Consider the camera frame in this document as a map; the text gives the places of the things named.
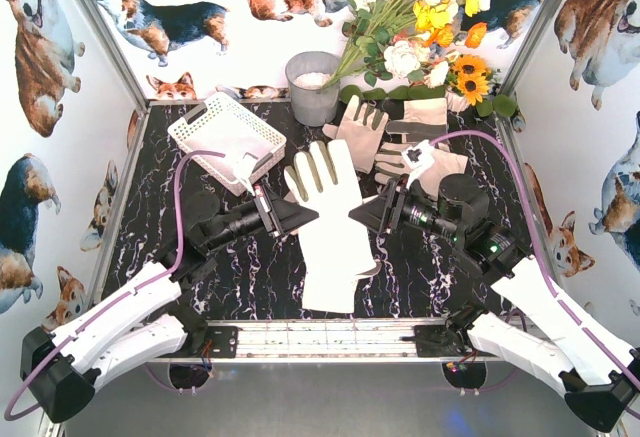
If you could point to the white grey glove back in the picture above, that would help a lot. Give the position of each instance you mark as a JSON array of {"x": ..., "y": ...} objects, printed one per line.
[{"x": 422, "y": 120}]

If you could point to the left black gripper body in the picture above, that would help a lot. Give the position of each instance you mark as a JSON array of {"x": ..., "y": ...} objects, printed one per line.
[{"x": 272, "y": 213}]

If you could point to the artificial flower bouquet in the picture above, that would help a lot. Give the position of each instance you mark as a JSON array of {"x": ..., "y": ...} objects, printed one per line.
[{"x": 429, "y": 44}]

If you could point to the grey metal bucket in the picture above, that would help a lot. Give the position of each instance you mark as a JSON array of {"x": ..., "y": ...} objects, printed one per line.
[{"x": 312, "y": 87}]

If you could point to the white glove back right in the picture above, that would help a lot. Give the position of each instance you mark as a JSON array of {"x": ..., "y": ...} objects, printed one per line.
[{"x": 389, "y": 163}]

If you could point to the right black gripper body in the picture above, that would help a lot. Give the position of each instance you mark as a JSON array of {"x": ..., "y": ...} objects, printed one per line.
[{"x": 392, "y": 209}]

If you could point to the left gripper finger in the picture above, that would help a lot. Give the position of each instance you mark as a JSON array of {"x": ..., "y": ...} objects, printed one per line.
[
  {"x": 292, "y": 216},
  {"x": 269, "y": 197}
]

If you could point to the aluminium front rail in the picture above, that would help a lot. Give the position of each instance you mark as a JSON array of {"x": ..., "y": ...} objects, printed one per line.
[{"x": 319, "y": 341}]

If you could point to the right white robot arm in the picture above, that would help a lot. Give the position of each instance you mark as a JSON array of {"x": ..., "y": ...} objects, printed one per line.
[{"x": 595, "y": 372}]

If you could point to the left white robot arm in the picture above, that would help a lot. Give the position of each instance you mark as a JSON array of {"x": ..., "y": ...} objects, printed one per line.
[{"x": 143, "y": 320}]

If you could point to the white plastic storage basket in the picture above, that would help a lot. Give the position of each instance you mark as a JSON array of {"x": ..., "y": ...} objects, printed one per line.
[{"x": 241, "y": 147}]

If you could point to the left black base bracket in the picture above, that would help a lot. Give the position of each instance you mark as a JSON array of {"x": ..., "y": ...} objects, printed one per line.
[{"x": 219, "y": 341}]

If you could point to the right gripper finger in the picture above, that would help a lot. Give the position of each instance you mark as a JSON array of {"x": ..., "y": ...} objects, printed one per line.
[
  {"x": 395, "y": 186},
  {"x": 371, "y": 213}
]

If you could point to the white glove back left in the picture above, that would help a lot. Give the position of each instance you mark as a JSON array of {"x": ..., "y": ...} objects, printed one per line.
[{"x": 362, "y": 127}]

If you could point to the white glove grey palm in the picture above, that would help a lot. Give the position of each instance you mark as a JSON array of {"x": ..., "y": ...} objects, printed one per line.
[{"x": 336, "y": 249}]

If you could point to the black base bracket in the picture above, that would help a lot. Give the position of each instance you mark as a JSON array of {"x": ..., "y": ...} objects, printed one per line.
[
  {"x": 219, "y": 341},
  {"x": 435, "y": 340}
]

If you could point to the right black base bracket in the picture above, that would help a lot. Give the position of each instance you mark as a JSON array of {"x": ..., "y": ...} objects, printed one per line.
[{"x": 435, "y": 340}]

